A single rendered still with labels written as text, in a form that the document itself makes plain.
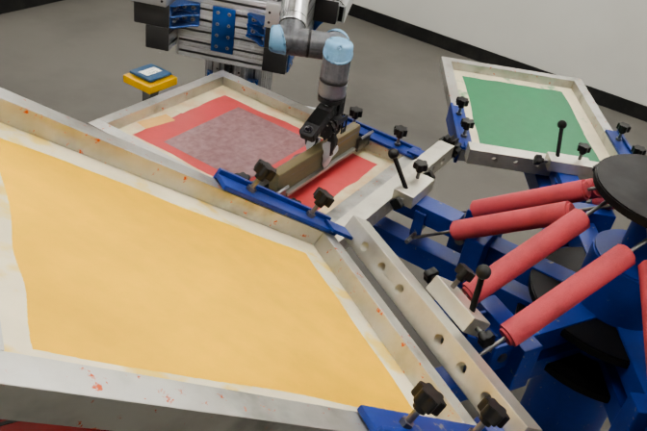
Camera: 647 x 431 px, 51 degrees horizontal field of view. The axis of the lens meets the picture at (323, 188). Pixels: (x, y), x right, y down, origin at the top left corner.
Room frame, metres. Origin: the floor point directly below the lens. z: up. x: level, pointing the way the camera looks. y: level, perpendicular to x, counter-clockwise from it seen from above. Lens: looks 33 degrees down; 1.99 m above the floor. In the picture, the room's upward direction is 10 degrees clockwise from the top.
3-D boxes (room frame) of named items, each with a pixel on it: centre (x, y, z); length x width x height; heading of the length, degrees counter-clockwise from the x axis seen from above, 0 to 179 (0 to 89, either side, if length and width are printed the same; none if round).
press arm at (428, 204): (1.49, -0.28, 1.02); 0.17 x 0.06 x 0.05; 61
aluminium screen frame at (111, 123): (1.76, 0.21, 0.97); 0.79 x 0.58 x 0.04; 61
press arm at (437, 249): (1.55, -0.17, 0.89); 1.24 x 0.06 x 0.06; 61
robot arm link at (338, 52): (1.68, 0.02, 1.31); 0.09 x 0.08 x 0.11; 5
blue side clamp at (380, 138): (1.89, -0.13, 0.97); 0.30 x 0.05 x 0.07; 61
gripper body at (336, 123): (1.68, 0.02, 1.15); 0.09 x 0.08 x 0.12; 151
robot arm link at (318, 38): (1.78, 0.05, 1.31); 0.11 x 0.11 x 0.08; 5
